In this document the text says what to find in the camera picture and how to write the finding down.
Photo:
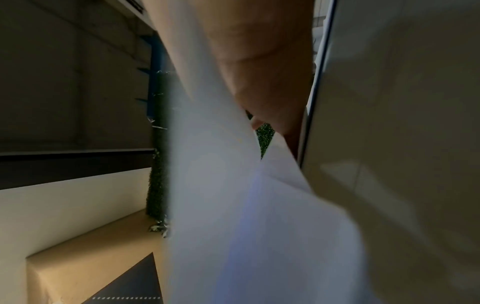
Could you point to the artificial green hedge panel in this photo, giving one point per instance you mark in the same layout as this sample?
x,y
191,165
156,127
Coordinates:
x,y
159,178

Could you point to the artificial fern plant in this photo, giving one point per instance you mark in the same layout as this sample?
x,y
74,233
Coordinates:
x,y
160,227

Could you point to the gathered white paper bundle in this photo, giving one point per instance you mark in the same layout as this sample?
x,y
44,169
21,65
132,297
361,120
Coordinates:
x,y
225,207

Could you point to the person's right hand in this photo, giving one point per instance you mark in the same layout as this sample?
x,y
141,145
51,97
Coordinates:
x,y
270,59

